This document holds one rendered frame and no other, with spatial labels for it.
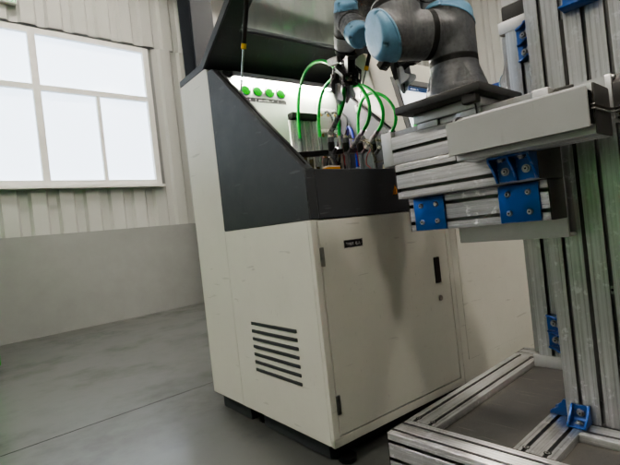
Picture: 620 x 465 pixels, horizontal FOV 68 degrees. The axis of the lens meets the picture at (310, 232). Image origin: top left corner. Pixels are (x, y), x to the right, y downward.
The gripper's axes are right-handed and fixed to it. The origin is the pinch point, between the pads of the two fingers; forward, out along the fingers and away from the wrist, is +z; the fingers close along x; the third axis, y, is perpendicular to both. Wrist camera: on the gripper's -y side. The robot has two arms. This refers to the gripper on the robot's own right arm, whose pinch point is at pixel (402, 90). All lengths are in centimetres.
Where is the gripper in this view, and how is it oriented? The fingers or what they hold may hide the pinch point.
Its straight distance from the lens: 179.1
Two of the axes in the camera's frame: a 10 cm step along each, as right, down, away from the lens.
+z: 1.1, 9.9, 0.1
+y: 6.1, -0.6, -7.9
